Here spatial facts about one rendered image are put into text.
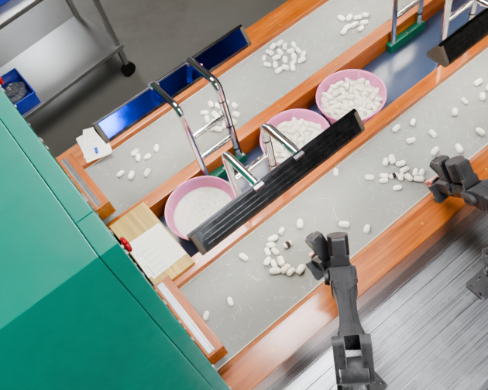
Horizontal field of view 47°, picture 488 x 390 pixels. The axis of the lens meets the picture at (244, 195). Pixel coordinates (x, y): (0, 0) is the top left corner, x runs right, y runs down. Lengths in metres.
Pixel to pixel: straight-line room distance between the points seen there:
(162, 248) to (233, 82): 0.80
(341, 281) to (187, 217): 0.75
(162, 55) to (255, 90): 1.51
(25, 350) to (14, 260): 0.13
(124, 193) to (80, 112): 1.52
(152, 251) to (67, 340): 1.10
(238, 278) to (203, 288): 0.12
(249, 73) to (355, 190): 0.72
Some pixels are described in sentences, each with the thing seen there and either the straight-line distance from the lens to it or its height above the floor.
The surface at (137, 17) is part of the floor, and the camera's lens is 4.12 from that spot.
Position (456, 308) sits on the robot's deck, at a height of 0.67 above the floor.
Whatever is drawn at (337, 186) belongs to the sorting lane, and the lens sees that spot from 2.01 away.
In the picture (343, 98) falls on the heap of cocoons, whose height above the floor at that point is 0.74.
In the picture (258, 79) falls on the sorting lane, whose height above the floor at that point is 0.74.
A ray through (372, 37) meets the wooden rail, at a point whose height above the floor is 0.77.
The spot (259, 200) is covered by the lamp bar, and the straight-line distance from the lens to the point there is 1.60.
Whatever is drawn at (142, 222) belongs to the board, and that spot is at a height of 0.78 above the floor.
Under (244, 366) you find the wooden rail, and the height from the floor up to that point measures 0.76.
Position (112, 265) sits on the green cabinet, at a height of 1.76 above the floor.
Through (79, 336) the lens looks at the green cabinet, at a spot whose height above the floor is 1.65.
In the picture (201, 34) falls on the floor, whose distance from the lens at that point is 3.81.
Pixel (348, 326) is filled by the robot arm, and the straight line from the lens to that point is 1.39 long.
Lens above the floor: 2.42
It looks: 56 degrees down
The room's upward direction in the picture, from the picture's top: 18 degrees counter-clockwise
